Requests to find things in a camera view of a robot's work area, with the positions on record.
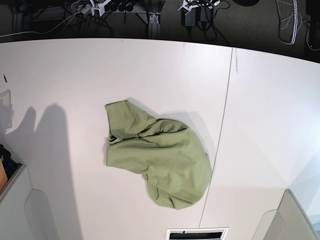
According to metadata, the grey partition left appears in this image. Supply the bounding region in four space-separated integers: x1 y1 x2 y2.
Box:
0 165 60 240

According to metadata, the green t-shirt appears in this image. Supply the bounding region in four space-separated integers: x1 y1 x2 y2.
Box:
105 100 212 210

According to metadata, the white cable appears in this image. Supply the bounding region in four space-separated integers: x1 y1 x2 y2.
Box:
0 9 86 39

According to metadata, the grey partition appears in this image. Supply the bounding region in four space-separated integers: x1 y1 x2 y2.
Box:
0 165 60 240
252 189 320 240

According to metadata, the clear plastic holder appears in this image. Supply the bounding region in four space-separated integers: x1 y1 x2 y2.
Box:
0 89 14 135

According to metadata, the white vent slot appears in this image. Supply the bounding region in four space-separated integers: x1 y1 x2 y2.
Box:
165 227 229 240

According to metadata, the aluminium frame post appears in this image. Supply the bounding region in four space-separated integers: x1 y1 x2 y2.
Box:
147 12 161 40

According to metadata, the black power strip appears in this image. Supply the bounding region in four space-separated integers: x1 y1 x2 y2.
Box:
103 0 136 12

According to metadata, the grey partition right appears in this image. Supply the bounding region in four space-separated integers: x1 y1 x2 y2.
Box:
252 189 320 240

